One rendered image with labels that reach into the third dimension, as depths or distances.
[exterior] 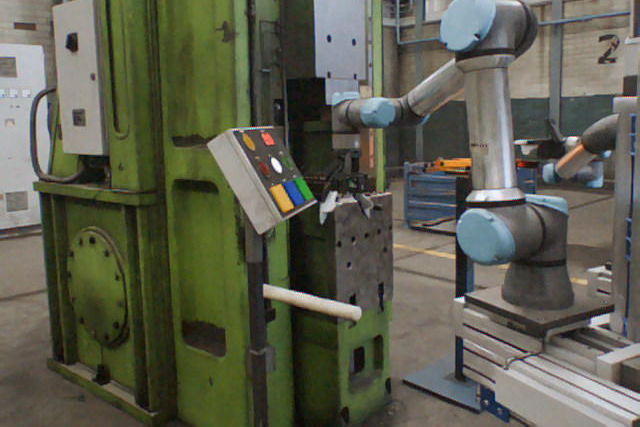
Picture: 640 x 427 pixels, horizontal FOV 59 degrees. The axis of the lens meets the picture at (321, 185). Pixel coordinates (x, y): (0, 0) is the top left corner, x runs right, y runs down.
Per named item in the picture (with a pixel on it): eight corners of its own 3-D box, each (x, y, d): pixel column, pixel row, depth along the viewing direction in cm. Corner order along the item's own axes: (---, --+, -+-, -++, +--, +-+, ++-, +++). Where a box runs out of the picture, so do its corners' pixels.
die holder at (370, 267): (394, 297, 236) (393, 191, 231) (337, 324, 207) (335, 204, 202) (295, 276, 272) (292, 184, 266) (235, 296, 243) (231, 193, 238)
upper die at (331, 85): (358, 104, 219) (358, 79, 218) (326, 104, 204) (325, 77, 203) (280, 107, 246) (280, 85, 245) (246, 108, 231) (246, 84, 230)
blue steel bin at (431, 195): (538, 228, 597) (539, 160, 588) (506, 241, 538) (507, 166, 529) (438, 217, 676) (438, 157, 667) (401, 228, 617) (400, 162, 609)
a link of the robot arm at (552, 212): (579, 254, 121) (580, 192, 120) (542, 265, 114) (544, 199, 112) (530, 245, 131) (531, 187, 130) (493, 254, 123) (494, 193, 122)
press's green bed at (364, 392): (393, 403, 242) (392, 297, 236) (340, 442, 213) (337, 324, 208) (298, 368, 277) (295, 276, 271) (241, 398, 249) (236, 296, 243)
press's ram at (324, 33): (378, 81, 228) (376, -22, 223) (316, 77, 199) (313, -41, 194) (300, 86, 255) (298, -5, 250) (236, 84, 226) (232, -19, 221)
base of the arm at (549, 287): (589, 301, 121) (591, 256, 120) (540, 314, 114) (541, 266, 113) (533, 284, 134) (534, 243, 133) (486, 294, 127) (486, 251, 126)
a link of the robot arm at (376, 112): (406, 96, 143) (377, 98, 152) (372, 96, 136) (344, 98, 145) (406, 127, 144) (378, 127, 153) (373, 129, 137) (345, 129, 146)
